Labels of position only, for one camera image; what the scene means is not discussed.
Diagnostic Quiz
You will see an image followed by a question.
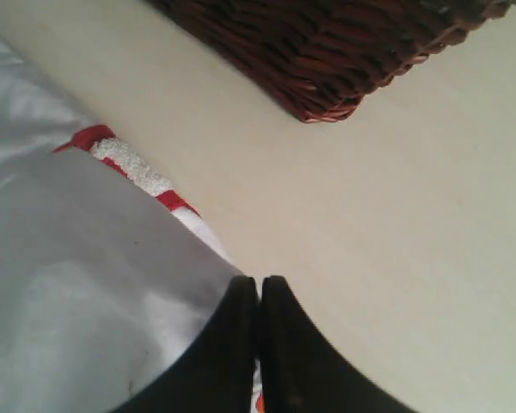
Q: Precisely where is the brown wicker basket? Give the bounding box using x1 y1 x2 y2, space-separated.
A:
154 0 513 123

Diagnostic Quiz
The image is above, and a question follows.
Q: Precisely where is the white t-shirt with red lettering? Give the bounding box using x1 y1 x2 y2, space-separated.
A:
0 39 244 412

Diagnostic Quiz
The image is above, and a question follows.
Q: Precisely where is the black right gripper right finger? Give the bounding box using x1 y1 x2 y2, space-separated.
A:
259 276 412 413

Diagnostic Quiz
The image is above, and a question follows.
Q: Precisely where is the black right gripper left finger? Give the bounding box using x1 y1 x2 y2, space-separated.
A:
116 276 258 413

